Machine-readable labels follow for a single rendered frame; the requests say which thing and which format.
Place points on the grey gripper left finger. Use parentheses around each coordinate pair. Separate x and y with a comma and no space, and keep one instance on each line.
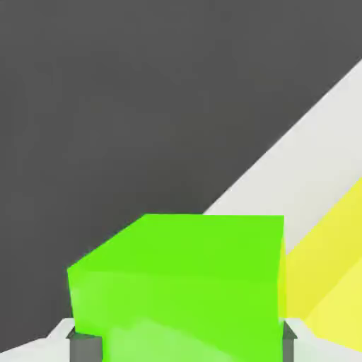
(82,349)

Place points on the small green cube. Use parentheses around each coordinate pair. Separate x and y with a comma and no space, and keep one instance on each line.
(181,282)

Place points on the large yellow box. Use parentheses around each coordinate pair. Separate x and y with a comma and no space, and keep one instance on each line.
(325,271)

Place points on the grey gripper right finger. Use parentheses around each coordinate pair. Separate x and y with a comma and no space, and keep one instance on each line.
(291,345)

